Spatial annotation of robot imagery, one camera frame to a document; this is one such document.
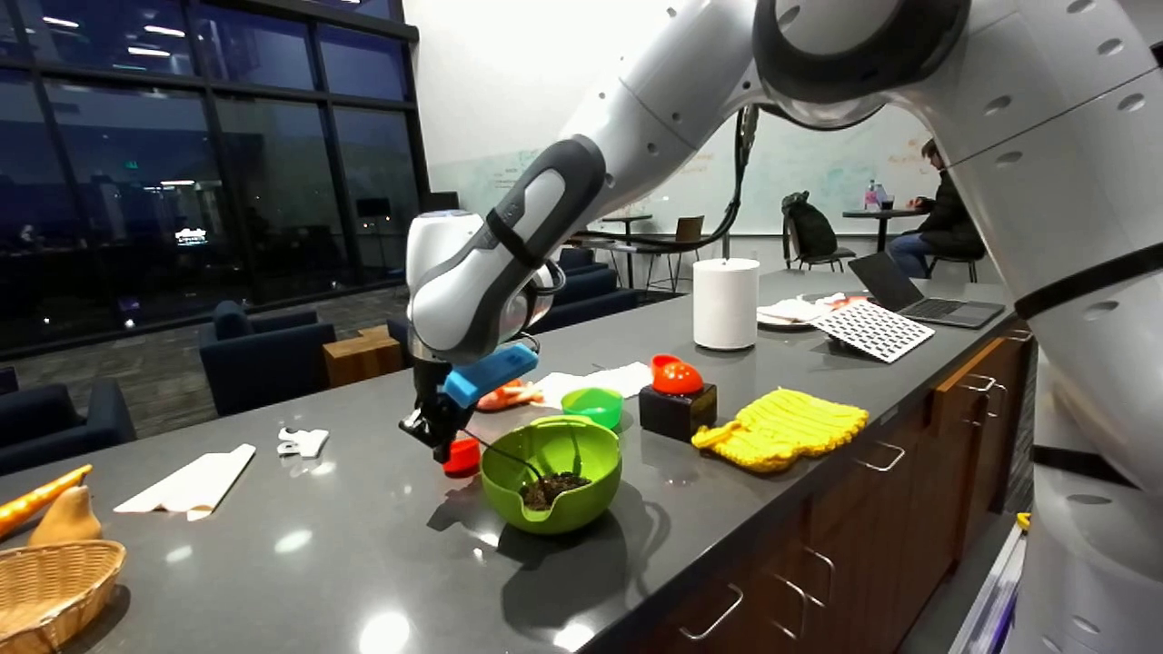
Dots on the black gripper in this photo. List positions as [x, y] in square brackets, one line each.
[431, 394]

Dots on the green mixing bowl with spout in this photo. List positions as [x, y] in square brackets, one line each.
[570, 513]

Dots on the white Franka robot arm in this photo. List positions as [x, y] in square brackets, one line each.
[1067, 146]

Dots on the small green plastic bowl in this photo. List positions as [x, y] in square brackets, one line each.
[599, 410]

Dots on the small red plastic cup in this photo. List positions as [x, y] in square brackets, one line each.
[466, 463]

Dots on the blue toy object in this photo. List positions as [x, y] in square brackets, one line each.
[484, 373]

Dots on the wooden cube side table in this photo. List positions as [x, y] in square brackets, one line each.
[365, 362]

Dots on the crumpled white wrapper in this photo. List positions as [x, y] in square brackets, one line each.
[300, 446]

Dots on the brown food bits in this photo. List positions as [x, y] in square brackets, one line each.
[549, 492]

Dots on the dark blue armchair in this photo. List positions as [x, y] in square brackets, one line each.
[268, 364]

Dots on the large white paper sheet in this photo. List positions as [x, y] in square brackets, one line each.
[625, 381]

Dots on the dark blue couch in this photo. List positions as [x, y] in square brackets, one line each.
[49, 422]
[594, 293]

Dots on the black monitor on stand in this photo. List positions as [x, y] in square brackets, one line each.
[442, 201]

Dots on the folded white paper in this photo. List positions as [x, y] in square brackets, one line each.
[195, 484]

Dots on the dark wooden block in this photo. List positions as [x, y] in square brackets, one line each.
[675, 421]

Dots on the red orange ball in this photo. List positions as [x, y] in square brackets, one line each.
[678, 381]

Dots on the white paper towel roll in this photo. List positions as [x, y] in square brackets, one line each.
[726, 302]

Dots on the brown wooden chair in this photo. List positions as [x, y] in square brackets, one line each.
[694, 230]

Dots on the yellow knitted cloth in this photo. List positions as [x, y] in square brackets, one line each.
[782, 429]

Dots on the tan toy gourd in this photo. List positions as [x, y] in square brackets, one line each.
[66, 525]

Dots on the white plate stack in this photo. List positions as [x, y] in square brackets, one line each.
[788, 315]

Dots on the wicker basket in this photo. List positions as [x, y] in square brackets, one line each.
[49, 594]

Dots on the black backpack on chair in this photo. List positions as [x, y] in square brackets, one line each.
[810, 230]

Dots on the brown wooden counter cabinet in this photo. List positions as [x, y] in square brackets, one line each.
[875, 533]

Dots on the white keyboard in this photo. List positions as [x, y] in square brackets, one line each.
[875, 330]

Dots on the dark grey laptop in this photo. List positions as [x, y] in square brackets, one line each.
[892, 280]

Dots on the pink bottle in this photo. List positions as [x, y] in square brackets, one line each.
[875, 193]

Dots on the dark study table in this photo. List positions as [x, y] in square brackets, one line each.
[886, 211]

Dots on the seated person in black jacket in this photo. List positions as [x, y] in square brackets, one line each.
[959, 223]

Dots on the dark glass window wall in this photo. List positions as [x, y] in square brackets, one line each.
[146, 146]

